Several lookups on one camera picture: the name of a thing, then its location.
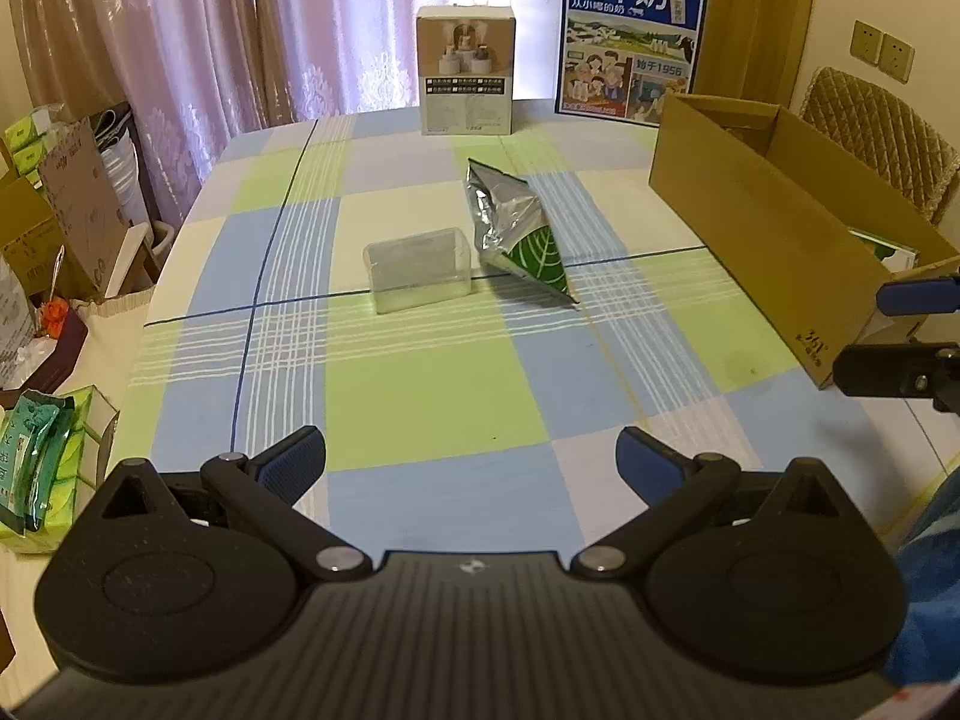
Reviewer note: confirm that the beige curtain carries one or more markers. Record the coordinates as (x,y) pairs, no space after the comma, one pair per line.
(112,30)

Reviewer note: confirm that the white paper bag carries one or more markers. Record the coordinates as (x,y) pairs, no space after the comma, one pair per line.
(124,165)

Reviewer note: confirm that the white product box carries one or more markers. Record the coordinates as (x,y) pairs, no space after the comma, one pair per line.
(465,90)

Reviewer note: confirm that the green wet wipes pack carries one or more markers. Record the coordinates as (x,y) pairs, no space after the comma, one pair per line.
(34,457)

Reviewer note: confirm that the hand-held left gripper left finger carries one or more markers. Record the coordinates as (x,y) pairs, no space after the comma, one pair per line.
(294,461)

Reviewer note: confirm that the white board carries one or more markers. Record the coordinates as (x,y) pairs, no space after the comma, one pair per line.
(139,259)

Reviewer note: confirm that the plain brown cardboard box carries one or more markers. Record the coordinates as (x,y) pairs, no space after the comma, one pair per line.
(26,232)

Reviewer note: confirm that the wooden door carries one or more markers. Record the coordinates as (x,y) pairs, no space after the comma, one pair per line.
(750,15)

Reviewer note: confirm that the green leaf foil bag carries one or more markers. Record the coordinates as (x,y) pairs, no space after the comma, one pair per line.
(525,240)

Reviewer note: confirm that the stack of green tissue packs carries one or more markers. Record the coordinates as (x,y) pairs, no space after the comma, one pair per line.
(30,139)

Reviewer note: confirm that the blue milk carton box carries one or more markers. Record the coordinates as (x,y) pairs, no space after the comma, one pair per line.
(630,37)

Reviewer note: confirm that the light green carton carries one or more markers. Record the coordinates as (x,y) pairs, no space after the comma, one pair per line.
(94,427)

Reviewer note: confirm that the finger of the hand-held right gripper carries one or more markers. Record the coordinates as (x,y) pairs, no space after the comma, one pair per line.
(877,371)
(911,296)

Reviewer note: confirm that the pink sheer curtain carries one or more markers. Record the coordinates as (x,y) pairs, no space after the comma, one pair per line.
(360,15)

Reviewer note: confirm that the checked tablecloth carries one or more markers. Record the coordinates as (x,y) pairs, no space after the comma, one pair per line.
(420,397)

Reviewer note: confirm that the chair with quilted cover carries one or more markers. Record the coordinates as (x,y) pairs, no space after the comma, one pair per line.
(877,127)

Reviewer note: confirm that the beige wall socket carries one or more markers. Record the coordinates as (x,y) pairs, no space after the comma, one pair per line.
(896,58)
(866,41)

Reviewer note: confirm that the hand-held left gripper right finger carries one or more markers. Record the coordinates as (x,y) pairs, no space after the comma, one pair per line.
(646,463)

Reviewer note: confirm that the green white medicine box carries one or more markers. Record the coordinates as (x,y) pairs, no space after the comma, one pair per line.
(881,247)

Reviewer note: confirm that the clear plastic box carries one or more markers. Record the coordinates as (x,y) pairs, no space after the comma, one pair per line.
(416,270)

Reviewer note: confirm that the blue patterned cloth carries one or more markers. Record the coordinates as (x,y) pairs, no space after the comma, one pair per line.
(930,577)

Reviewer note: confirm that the brown cardboard boxes pile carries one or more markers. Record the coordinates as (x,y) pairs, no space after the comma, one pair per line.
(86,202)

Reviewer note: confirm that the dark brown box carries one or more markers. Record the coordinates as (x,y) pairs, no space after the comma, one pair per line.
(52,352)

